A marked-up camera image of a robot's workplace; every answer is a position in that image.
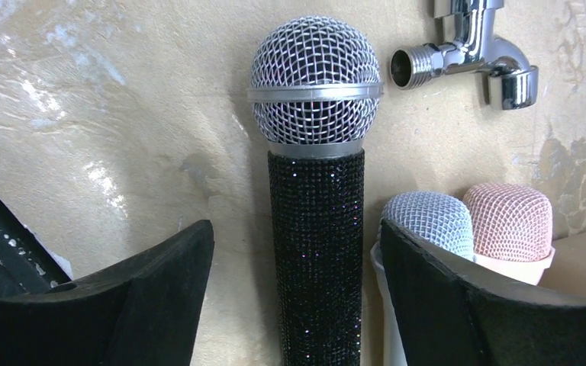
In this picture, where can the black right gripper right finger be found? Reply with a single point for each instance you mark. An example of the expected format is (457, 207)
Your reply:
(451, 311)

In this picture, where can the black speckled microphone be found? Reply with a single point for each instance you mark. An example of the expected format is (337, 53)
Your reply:
(315, 88)

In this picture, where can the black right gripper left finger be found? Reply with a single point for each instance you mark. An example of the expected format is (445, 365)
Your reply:
(144, 310)

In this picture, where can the pink rose-gold microphone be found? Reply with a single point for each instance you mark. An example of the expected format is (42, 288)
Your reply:
(512, 226)

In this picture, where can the white silver microphone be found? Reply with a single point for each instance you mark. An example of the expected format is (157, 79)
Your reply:
(439, 218)

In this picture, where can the chrome metal faucet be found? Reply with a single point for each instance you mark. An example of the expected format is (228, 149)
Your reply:
(469, 44)

